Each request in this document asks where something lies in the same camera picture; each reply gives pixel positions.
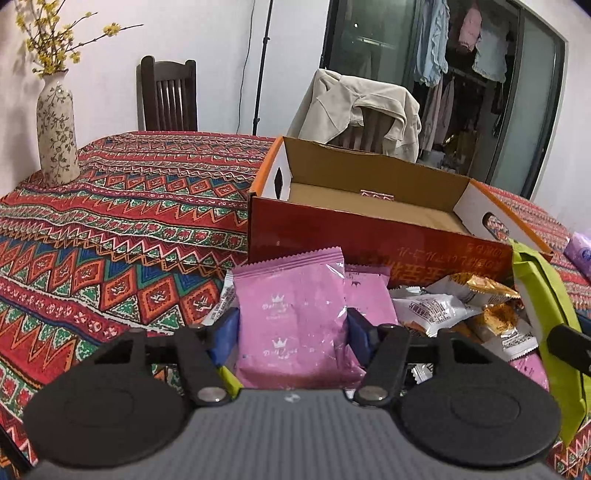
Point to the beige jacket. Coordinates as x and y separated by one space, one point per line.
332 101

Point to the floral ceramic vase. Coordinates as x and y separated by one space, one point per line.
57 134

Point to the pale hanging coat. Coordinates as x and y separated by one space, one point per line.
438 110

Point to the black light stand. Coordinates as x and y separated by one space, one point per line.
263 69

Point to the small green snack packet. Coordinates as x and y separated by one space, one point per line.
231 383

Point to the dark wooden chair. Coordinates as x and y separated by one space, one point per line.
168 97
369 134

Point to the white hanging garment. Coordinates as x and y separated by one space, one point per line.
491 55

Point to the white printed snack packet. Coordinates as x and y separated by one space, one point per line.
226 295
420 374
429 314
517 344

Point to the pink hanging garment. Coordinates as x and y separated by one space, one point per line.
470 27

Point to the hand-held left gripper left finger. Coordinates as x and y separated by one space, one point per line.
226 334

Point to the small pink snack packet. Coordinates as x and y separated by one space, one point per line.
369 295

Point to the yellow flower branches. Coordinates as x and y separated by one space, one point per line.
48 55

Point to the purple tissue pack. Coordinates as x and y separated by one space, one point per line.
581 249

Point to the light blue hanging shirt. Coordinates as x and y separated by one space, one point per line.
431 46

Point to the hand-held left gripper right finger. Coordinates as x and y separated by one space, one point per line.
358 334

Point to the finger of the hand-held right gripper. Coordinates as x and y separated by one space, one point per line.
572 350

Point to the large green snack packet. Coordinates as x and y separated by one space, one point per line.
540 295

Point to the orange cardboard box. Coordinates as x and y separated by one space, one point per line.
369 230

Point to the hanging clothes rack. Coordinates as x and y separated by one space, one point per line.
369 27

